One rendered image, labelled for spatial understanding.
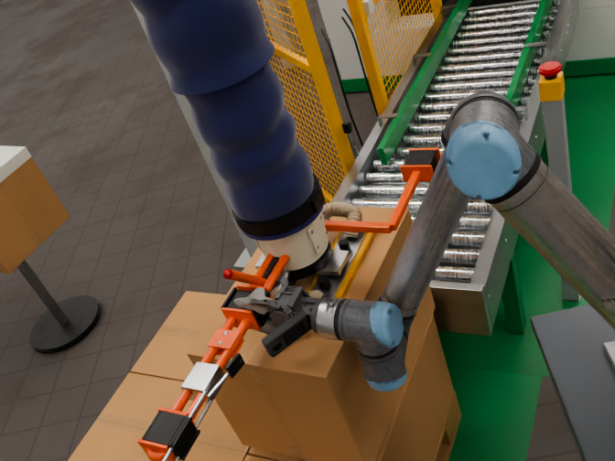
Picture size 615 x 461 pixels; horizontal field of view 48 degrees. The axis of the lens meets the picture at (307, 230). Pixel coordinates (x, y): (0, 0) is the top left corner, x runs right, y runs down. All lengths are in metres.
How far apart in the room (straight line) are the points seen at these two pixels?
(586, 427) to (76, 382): 2.48
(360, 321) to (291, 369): 0.26
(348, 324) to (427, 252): 0.22
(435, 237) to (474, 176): 0.30
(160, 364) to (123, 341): 1.10
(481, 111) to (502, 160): 0.10
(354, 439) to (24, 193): 2.04
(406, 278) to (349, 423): 0.41
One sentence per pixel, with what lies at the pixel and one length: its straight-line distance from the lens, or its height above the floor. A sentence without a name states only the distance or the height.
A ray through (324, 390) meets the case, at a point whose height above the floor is 0.94.
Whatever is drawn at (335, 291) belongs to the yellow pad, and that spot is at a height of 1.01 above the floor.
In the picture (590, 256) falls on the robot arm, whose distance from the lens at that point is 1.24.
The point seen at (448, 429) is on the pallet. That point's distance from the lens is 2.50.
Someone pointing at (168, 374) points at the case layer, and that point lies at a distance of 2.42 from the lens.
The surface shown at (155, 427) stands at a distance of 1.44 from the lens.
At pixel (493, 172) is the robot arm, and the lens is 1.12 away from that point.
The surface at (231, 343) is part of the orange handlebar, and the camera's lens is 1.51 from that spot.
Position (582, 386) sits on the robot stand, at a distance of 1.74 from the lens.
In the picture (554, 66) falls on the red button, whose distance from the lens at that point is 2.34.
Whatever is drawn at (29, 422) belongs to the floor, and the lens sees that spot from 3.51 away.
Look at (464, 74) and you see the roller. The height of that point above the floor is 0.55.
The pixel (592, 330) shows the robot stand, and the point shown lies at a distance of 1.85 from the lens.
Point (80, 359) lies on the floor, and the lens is 3.63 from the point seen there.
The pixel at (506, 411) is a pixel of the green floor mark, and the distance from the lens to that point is 2.63.
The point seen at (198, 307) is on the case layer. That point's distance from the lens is 2.60.
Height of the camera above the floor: 2.14
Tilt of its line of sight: 36 degrees down
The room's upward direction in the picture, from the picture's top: 21 degrees counter-clockwise
